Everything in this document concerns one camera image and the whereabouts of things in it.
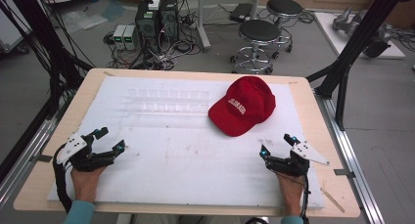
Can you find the black computer tower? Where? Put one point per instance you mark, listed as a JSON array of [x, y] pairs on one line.
[[147, 25], [169, 18]]

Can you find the clear plastic sheet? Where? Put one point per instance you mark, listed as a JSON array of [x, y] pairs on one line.
[[83, 20]]

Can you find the white box on computer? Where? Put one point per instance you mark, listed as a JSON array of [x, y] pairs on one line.
[[154, 3]]

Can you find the grey power supply unit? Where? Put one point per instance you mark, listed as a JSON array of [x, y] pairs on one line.
[[119, 36], [131, 37]]

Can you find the grey metal desk leg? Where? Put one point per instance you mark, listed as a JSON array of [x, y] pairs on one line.
[[202, 22]]

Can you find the person's right hand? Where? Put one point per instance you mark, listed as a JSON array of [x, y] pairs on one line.
[[290, 194]]

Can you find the white foam board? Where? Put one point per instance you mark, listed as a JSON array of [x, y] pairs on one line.
[[182, 165]]

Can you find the thin wooden stick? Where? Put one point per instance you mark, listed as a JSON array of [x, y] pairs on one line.
[[332, 200]]

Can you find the black round stool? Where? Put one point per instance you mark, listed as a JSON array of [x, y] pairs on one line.
[[259, 31], [284, 7]]

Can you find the person's left hand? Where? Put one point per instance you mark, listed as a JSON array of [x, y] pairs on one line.
[[86, 185]]

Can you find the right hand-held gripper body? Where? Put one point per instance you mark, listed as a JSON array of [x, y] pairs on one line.
[[293, 163]]

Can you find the grey robot part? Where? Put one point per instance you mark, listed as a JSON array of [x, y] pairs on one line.
[[349, 23]]

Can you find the red baseball cap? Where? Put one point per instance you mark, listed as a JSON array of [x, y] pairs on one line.
[[243, 106]]

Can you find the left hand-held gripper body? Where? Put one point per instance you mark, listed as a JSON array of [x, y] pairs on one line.
[[78, 160]]

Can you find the flat black case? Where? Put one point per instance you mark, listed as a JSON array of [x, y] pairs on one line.
[[240, 12]]

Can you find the white floor platform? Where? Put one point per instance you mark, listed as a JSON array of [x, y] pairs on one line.
[[329, 31]]

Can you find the aluminium rail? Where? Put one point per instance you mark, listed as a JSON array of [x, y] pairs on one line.
[[23, 158], [352, 158]]

